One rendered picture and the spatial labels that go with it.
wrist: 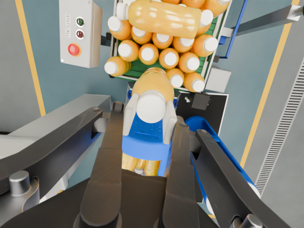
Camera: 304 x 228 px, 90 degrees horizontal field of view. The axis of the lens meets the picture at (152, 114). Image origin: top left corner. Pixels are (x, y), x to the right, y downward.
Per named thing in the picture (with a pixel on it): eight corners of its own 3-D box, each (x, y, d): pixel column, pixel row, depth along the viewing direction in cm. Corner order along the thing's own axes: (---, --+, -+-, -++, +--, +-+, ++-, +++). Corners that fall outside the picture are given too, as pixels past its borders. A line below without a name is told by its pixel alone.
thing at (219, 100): (163, 191, 218) (163, 201, 204) (174, 87, 164) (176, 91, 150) (200, 194, 217) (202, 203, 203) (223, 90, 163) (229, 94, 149)
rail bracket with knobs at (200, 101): (182, 100, 76) (186, 106, 67) (186, 86, 74) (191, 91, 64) (201, 104, 77) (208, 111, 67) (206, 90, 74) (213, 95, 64)
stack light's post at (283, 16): (197, 44, 148) (285, 19, 45) (198, 40, 147) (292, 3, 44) (201, 45, 148) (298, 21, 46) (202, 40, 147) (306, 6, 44)
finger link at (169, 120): (170, 117, 15) (177, 119, 15) (167, 99, 21) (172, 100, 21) (162, 144, 16) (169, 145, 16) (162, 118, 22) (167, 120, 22)
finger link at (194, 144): (177, 134, 13) (210, 141, 13) (173, 114, 18) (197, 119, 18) (172, 148, 14) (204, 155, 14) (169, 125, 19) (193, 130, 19)
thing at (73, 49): (69, 54, 51) (67, 54, 50) (69, 42, 50) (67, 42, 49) (80, 56, 51) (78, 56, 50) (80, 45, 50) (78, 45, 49)
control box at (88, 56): (74, 61, 62) (59, 62, 52) (75, 3, 54) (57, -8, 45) (99, 66, 62) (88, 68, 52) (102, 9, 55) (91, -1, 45)
